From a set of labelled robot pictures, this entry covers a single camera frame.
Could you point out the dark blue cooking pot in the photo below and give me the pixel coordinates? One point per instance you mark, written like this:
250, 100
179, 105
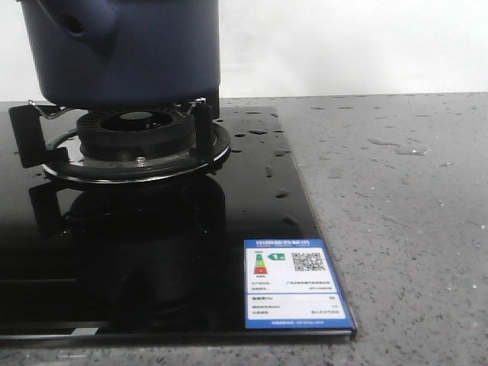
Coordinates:
102, 55

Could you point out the black pot support grate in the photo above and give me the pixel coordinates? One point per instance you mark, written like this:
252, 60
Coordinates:
61, 157

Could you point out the blue white energy label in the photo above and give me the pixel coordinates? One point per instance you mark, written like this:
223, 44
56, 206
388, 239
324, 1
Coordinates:
291, 284

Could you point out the black glass gas stove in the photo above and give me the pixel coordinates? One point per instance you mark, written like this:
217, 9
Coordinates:
158, 262

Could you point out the black gas burner head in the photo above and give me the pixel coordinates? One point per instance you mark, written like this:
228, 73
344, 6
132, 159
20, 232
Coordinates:
126, 135

